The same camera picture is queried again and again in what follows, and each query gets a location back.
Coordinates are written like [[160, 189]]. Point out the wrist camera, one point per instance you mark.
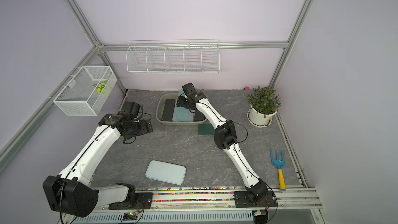
[[130, 110], [189, 90]]

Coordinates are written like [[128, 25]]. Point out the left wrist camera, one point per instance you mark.
[[130, 110]]

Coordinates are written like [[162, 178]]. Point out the beige plastic storage box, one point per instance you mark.
[[160, 109]]

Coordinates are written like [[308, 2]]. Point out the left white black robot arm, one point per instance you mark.
[[70, 193]]

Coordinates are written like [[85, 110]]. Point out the green leaf toy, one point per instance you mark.
[[102, 88]]

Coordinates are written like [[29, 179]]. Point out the teal ribbed pencil case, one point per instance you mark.
[[183, 114]]

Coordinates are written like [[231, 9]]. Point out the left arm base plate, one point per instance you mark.
[[143, 199]]

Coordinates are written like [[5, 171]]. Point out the blue yellow garden fork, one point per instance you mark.
[[278, 159]]

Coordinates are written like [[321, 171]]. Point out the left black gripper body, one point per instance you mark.
[[139, 128]]

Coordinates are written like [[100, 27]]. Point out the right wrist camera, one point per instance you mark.
[[189, 90]]

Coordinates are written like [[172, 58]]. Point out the dark grey pencil case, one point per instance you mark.
[[198, 116]]

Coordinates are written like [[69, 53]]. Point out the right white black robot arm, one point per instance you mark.
[[225, 138]]

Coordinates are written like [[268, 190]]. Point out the pale blue flat pencil case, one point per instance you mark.
[[166, 172]]

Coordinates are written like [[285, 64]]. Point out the dark green pencil case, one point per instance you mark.
[[206, 129]]

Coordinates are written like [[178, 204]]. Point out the white wire wall shelf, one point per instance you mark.
[[177, 56]]

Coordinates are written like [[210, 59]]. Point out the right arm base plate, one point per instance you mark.
[[244, 199]]

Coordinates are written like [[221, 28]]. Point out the black pencil case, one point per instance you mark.
[[168, 111]]

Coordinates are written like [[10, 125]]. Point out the white mesh wall basket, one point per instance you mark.
[[79, 97]]

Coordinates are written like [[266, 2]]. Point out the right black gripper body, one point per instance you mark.
[[186, 101]]

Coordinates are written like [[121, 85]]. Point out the aluminium front rail frame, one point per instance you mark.
[[207, 205]]

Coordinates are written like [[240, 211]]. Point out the large potted green plant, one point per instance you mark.
[[264, 103]]

